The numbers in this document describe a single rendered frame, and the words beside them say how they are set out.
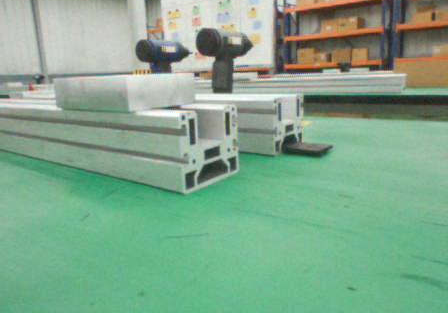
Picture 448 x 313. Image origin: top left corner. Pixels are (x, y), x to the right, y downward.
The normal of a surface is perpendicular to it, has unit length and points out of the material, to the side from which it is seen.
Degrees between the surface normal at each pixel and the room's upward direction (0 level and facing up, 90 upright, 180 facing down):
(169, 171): 90
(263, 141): 90
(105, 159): 90
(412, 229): 0
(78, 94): 90
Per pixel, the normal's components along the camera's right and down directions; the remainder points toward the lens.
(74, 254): -0.04, -0.98
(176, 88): 0.80, 0.09
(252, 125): -0.61, 0.18
